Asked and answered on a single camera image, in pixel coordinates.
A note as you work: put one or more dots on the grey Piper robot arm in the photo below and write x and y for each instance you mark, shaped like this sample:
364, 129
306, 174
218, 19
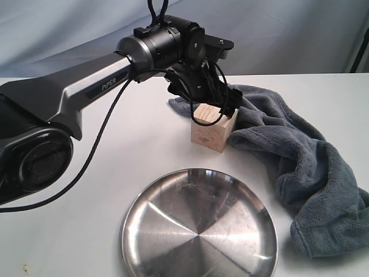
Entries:
40, 117

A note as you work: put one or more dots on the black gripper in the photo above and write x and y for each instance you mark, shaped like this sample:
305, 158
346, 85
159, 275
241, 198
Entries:
206, 84

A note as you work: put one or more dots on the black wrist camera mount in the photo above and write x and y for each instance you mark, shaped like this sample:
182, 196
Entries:
217, 48

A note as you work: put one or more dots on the grey-blue fleece towel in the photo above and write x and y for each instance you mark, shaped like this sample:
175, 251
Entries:
308, 173

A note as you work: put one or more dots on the light wooden cube block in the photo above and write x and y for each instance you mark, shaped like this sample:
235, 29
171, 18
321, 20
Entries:
213, 137

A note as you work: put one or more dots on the round stainless steel plate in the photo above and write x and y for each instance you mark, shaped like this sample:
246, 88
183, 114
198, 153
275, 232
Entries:
198, 222

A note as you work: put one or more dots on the grey backdrop cloth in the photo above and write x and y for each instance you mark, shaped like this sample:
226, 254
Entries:
270, 37

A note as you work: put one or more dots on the black stand pole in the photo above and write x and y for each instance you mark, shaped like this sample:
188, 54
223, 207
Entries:
358, 62

